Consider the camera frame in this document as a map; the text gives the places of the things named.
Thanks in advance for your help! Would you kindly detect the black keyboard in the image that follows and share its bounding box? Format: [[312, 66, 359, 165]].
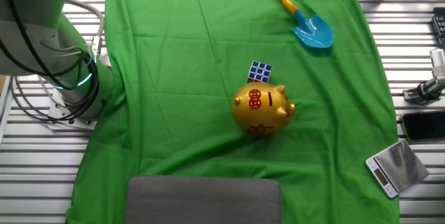
[[432, 6, 445, 48]]

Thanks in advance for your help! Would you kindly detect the black base cable bundle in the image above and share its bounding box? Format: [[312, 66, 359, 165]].
[[0, 0, 102, 123]]

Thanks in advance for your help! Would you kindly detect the Rubik's cube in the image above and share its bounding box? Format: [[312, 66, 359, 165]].
[[247, 60, 273, 84]]

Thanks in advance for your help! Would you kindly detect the silver ribbed camera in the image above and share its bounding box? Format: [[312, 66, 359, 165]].
[[430, 47, 445, 78]]

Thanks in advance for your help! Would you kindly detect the smartphone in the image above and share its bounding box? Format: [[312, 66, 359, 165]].
[[399, 110, 445, 143]]

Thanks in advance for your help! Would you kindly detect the golden piggy bank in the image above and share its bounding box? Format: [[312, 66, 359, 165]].
[[230, 81, 297, 136]]

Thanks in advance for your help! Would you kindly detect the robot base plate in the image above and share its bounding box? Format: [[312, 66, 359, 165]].
[[47, 87, 99, 131]]

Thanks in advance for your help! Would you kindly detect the green cloth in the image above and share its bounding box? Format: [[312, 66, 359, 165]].
[[65, 0, 401, 224]]

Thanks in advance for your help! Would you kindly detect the grey cushion pad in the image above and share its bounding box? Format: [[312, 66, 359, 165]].
[[123, 175, 283, 224]]

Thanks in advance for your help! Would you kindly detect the blue yellow toy shovel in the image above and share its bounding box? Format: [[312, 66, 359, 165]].
[[248, 0, 334, 49]]

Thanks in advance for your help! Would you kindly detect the grey hose with connector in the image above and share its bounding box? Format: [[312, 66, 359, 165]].
[[64, 0, 106, 60]]

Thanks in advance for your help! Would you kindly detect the silver digital kitchen scale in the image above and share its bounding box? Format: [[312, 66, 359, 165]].
[[365, 140, 430, 199]]

